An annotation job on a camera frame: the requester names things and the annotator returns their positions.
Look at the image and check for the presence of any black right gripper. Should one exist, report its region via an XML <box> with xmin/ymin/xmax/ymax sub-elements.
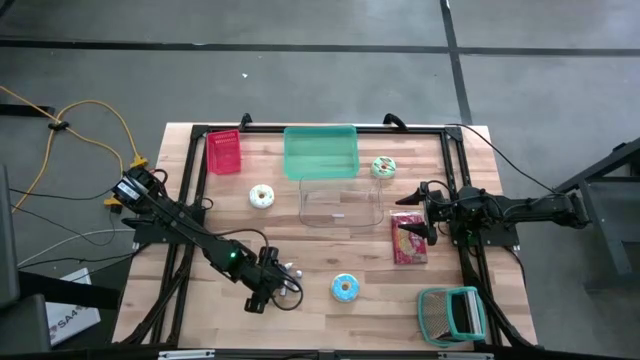
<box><xmin>394</xmin><ymin>181</ymin><xmax>459</xmax><ymax>246</ymax></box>

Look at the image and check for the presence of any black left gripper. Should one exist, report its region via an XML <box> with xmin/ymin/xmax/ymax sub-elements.
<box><xmin>243</xmin><ymin>245</ymin><xmax>301</xmax><ymax>315</ymax></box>

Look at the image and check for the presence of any red snack packet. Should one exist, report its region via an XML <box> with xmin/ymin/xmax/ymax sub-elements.
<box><xmin>389</xmin><ymin>210</ymin><xmax>429</xmax><ymax>266</ymax></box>

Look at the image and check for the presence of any blue frosted toy donut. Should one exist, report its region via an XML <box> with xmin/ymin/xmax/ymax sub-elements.
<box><xmin>329</xmin><ymin>273</ymin><xmax>360</xmax><ymax>304</ymax></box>

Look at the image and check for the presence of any white frosted toy donut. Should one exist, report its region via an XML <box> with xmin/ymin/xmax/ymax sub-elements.
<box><xmin>248</xmin><ymin>183</ymin><xmax>276</xmax><ymax>210</ymax></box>

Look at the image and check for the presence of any green frosted toy donut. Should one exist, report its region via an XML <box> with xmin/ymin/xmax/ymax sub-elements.
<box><xmin>370</xmin><ymin>155</ymin><xmax>398</xmax><ymax>180</ymax></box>

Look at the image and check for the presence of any clear plastic bin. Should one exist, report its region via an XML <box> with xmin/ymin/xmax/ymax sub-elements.
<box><xmin>298</xmin><ymin>175</ymin><xmax>385</xmax><ymax>229</ymax></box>

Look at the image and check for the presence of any teal metal box grater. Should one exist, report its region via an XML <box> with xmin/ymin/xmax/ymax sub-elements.
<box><xmin>416</xmin><ymin>286</ymin><xmax>488</xmax><ymax>349</ymax></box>

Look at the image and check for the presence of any teal plastic bin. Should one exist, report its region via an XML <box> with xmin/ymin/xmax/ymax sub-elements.
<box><xmin>282</xmin><ymin>124</ymin><xmax>361</xmax><ymax>182</ymax></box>

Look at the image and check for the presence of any red plastic basket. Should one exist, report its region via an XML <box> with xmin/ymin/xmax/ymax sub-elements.
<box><xmin>205</xmin><ymin>128</ymin><xmax>242</xmax><ymax>176</ymax></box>

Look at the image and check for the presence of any black metal stand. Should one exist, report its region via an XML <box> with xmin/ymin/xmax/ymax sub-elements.
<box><xmin>554</xmin><ymin>137</ymin><xmax>640</xmax><ymax>291</ymax></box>

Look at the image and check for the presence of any white cardboard box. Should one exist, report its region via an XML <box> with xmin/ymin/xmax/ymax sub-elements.
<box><xmin>44</xmin><ymin>267</ymin><xmax>101</xmax><ymax>347</ymax></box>

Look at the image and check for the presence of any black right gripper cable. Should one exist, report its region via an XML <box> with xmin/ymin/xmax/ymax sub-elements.
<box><xmin>422</xmin><ymin>178</ymin><xmax>506</xmax><ymax>221</ymax></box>

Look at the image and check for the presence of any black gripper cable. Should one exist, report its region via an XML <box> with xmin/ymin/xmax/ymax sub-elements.
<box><xmin>202</xmin><ymin>227</ymin><xmax>305</xmax><ymax>312</ymax></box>
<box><xmin>422</xmin><ymin>178</ymin><xmax>506</xmax><ymax>221</ymax></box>

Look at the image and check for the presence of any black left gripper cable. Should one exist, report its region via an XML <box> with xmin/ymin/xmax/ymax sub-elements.
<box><xmin>202</xmin><ymin>227</ymin><xmax>305</xmax><ymax>312</ymax></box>

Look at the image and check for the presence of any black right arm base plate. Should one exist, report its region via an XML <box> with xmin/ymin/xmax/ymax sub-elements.
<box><xmin>452</xmin><ymin>219</ymin><xmax>521</xmax><ymax>249</ymax></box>

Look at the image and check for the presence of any black power cable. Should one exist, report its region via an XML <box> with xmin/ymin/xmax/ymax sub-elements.
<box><xmin>447</xmin><ymin>123</ymin><xmax>562</xmax><ymax>195</ymax></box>

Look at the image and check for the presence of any silver frame bracket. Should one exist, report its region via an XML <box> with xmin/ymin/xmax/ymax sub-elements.
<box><xmin>437</xmin><ymin>351</ymin><xmax>495</xmax><ymax>360</ymax></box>
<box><xmin>157</xmin><ymin>348</ymin><xmax>216</xmax><ymax>360</ymax></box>

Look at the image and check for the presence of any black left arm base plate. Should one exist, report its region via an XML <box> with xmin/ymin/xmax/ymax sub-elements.
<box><xmin>122</xmin><ymin>204</ymin><xmax>206</xmax><ymax>246</ymax></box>

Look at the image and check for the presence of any black aluminium table frame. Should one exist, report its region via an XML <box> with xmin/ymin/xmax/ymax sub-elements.
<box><xmin>112</xmin><ymin>123</ymin><xmax>539</xmax><ymax>351</ymax></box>

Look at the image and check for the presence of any white floor cable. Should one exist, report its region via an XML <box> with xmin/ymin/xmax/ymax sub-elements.
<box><xmin>17</xmin><ymin>228</ymin><xmax>137</xmax><ymax>267</ymax></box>

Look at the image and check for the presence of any yellow extension cable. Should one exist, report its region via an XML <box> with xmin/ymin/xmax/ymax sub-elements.
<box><xmin>0</xmin><ymin>84</ymin><xmax>150</xmax><ymax>214</ymax></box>

